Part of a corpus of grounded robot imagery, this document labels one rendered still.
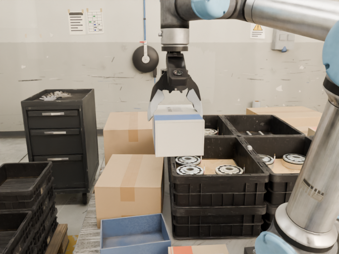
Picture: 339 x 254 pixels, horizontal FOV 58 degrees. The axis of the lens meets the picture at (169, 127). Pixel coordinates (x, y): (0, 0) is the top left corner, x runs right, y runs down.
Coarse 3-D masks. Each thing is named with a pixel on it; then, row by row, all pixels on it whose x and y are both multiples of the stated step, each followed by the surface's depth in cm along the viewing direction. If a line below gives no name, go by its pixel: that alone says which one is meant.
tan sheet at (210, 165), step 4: (204, 160) 130; (208, 160) 130; (212, 160) 130; (216, 160) 130; (220, 160) 130; (224, 160) 130; (228, 160) 130; (232, 160) 130; (204, 164) 125; (208, 164) 125; (212, 164) 125; (216, 164) 125; (220, 164) 125; (224, 164) 125; (228, 164) 125; (232, 164) 125; (208, 168) 121; (212, 168) 121; (208, 172) 118; (212, 172) 118
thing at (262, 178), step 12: (252, 156) 107; (264, 168) 96; (180, 180) 91; (192, 180) 91; (204, 180) 91; (216, 180) 91; (228, 180) 92; (240, 180) 92; (252, 180) 92; (264, 180) 92
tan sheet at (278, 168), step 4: (276, 160) 130; (280, 160) 130; (276, 164) 125; (280, 164) 125; (276, 168) 121; (280, 168) 121; (284, 168) 121; (288, 168) 121; (276, 172) 118; (280, 172) 118; (284, 172) 118; (288, 172) 118; (292, 172) 118; (296, 172) 118
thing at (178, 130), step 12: (168, 108) 87; (180, 108) 87; (192, 108) 87; (156, 120) 73; (168, 120) 73; (180, 120) 73; (192, 120) 73; (204, 120) 73; (156, 132) 73; (168, 132) 73; (180, 132) 74; (192, 132) 74; (156, 144) 74; (168, 144) 74; (180, 144) 74; (192, 144) 75; (156, 156) 75; (168, 156) 75
